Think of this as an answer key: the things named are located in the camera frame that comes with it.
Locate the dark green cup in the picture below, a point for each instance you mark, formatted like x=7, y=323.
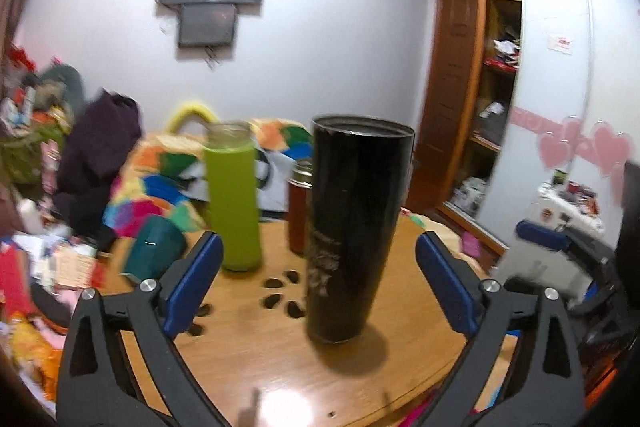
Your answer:
x=157, y=246

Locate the white plastic bottle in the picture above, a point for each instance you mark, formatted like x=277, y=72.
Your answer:
x=30, y=216

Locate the yellow foam headboard arch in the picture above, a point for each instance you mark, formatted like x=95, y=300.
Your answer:
x=191, y=113

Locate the green cluttered basket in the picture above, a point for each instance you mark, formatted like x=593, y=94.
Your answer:
x=21, y=157

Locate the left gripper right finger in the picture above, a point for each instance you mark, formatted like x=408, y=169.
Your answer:
x=543, y=385

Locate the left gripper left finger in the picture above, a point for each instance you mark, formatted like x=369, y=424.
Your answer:
x=96, y=381

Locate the small wall monitor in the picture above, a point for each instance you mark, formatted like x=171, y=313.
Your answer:
x=203, y=25

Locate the colourful patchwork quilt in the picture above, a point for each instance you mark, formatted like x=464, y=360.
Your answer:
x=148, y=184

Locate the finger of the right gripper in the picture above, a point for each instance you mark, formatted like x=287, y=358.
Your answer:
x=542, y=235

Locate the green thermos bottle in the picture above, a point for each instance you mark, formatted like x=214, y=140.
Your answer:
x=229, y=156

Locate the red thermos bottle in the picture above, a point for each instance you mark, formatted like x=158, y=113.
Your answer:
x=299, y=188

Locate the white sliding wardrobe door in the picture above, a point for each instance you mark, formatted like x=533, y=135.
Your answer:
x=575, y=107

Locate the black tumbler cup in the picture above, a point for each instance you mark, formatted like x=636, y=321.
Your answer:
x=360, y=176

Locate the wooden wardrobe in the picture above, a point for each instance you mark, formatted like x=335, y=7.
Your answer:
x=475, y=60

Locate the dark purple jacket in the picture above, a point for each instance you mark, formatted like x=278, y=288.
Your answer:
x=98, y=146

